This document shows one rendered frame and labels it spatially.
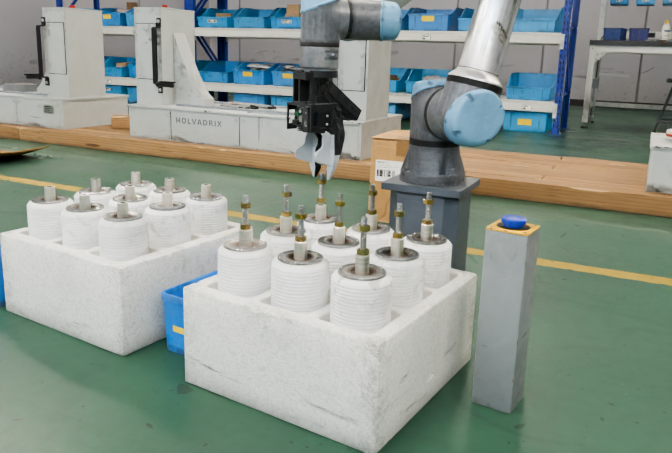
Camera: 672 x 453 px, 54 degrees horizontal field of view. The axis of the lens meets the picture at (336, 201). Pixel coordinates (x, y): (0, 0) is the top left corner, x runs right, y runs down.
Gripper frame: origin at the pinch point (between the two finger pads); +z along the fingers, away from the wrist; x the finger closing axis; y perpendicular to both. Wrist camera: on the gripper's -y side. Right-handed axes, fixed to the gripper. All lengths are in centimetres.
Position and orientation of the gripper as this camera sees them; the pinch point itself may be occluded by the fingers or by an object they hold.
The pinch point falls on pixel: (324, 171)
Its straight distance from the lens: 131.8
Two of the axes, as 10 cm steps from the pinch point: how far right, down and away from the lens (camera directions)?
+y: -7.2, 1.3, -6.8
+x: 7.0, 1.8, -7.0
